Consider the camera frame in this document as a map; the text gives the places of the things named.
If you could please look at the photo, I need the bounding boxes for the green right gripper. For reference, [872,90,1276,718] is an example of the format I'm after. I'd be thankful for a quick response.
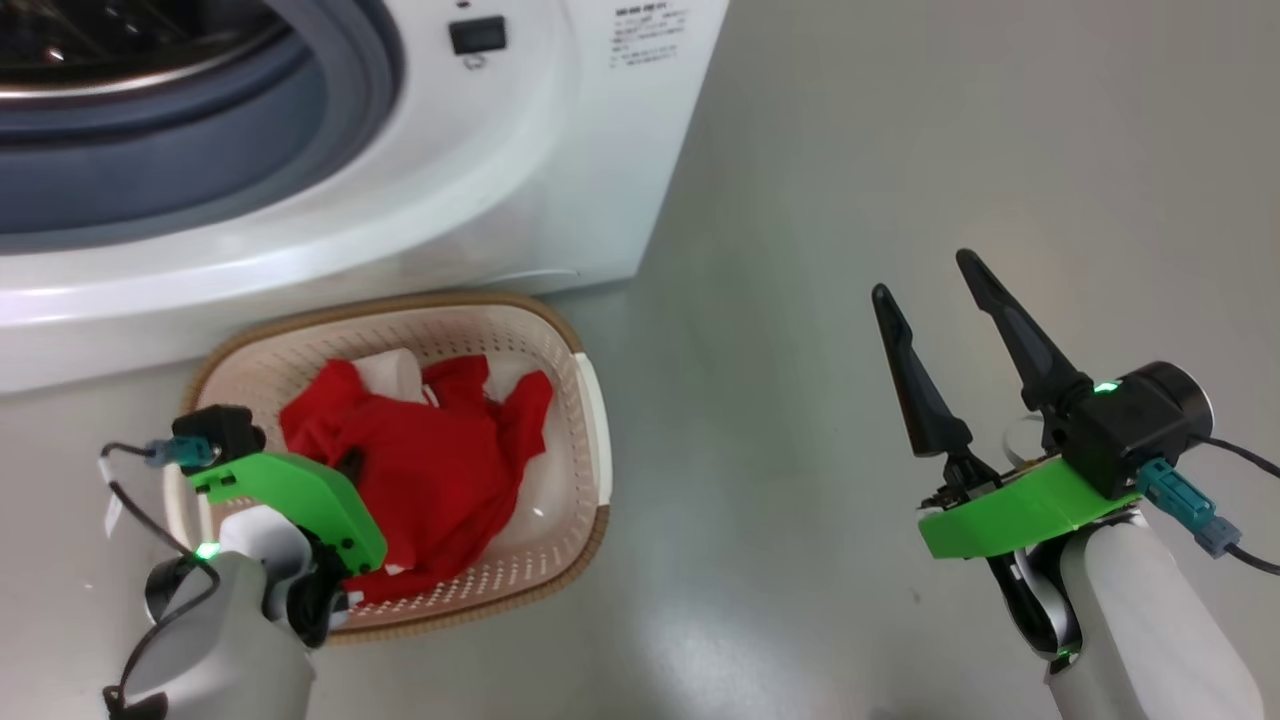
[872,249,1141,561]

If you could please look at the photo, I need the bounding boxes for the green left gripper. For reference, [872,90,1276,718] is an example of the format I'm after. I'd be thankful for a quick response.
[185,452,389,576]

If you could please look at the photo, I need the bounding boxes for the red and white garment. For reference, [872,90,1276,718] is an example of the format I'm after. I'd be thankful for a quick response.
[278,348,554,606]

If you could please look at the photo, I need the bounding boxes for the cream perforated laundry basket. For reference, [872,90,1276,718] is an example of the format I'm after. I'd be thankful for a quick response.
[165,292,613,643]

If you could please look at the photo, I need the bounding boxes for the white front-load washing machine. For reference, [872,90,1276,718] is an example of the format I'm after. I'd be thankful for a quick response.
[0,0,731,396]

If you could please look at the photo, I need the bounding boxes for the black cable with teal plug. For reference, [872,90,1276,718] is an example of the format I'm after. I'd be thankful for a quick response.
[98,438,223,720]
[1137,435,1280,576]

